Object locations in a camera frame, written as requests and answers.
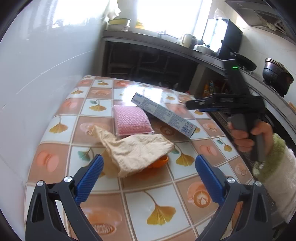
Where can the grey kitchen counter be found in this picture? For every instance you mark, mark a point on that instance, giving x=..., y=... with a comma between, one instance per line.
x=208, y=59

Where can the black cooking pot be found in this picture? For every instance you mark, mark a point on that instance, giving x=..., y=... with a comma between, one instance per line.
x=277, y=77

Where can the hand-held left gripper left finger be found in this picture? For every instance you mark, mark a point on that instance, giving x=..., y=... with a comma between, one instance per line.
x=91, y=173

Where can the blue white toothpaste box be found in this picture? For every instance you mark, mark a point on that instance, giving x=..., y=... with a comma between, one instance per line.
x=161, y=113

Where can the ginkgo leaf patterned tablecloth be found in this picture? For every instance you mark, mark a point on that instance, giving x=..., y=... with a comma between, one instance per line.
x=161, y=185

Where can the white hanging plastic bag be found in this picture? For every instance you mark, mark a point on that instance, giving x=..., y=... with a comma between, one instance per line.
x=113, y=10

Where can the person's right hand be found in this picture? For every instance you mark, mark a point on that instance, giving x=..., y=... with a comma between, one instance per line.
x=242, y=142

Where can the range hood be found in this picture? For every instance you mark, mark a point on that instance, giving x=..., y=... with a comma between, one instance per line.
x=261, y=16

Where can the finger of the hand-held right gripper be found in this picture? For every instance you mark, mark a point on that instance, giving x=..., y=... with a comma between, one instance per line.
x=198, y=103
x=205, y=109

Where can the stacked enamel bowls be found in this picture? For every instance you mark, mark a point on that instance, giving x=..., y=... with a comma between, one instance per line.
x=119, y=24

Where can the steel pot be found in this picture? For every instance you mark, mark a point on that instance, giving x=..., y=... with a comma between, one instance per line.
x=204, y=50

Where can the orange snack packet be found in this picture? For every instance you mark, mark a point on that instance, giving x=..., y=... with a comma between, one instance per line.
x=208, y=89

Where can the pink sponge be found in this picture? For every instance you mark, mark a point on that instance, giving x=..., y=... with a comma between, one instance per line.
x=131, y=120

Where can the black cabinet appliance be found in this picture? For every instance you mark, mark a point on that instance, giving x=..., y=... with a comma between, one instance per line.
x=229, y=39

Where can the black wok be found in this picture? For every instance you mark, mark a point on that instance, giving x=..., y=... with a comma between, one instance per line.
x=245, y=61

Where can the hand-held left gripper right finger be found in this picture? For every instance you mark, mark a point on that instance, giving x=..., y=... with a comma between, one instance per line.
x=209, y=178

